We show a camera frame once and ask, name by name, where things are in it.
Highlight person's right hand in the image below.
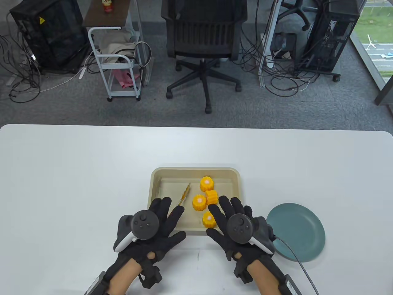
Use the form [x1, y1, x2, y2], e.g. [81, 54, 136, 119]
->
[206, 196, 277, 271]

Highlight person's left hand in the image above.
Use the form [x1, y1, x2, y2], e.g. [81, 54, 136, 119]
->
[114, 197, 187, 268]

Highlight red-handled steel kitchen tongs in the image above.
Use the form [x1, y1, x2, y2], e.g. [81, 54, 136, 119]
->
[167, 183, 191, 217]

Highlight teal round plate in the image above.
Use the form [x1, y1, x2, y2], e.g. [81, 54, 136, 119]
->
[266, 203, 326, 262]

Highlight person's left forearm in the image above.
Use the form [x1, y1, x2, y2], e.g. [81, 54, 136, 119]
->
[104, 255, 162, 295]

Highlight person's right forearm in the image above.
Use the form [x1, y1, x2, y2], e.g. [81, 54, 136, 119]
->
[234, 255, 290, 295]

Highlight black and white controller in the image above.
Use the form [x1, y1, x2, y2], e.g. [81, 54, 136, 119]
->
[227, 214, 275, 255]
[114, 210, 159, 253]

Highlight beige plastic tray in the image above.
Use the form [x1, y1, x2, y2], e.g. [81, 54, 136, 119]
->
[149, 167, 241, 236]

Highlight pink cloth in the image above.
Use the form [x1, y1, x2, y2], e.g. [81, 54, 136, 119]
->
[111, 68, 135, 89]

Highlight white rolling cart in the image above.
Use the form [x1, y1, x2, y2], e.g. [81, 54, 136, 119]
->
[88, 26, 145, 102]

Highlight black wheeled computer stand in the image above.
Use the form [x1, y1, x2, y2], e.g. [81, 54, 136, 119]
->
[295, 66, 341, 82]

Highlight white desk leg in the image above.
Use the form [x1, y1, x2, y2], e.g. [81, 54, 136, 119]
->
[258, 0, 283, 88]

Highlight beige cloth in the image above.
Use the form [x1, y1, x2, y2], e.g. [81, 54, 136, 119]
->
[100, 31, 137, 63]

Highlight black mesh office chair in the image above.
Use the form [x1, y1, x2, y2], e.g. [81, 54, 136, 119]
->
[161, 0, 248, 114]

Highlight black box device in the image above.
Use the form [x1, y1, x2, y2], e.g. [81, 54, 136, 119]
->
[270, 32, 298, 60]

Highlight black computer tower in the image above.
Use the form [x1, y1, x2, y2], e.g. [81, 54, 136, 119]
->
[302, 0, 367, 73]
[9, 0, 91, 74]

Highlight white utility cart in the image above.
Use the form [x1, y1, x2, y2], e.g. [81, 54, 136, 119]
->
[82, 0, 145, 86]

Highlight black chair base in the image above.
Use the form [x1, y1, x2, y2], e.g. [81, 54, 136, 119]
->
[278, 0, 311, 31]

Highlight black glove cable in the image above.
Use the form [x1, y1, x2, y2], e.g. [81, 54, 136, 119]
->
[273, 235, 320, 295]

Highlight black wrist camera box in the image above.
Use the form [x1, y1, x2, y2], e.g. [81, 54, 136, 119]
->
[278, 273, 303, 295]
[84, 270, 108, 295]

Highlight tangle of black cables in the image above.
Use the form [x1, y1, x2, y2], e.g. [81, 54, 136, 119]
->
[0, 18, 92, 103]
[239, 0, 326, 97]

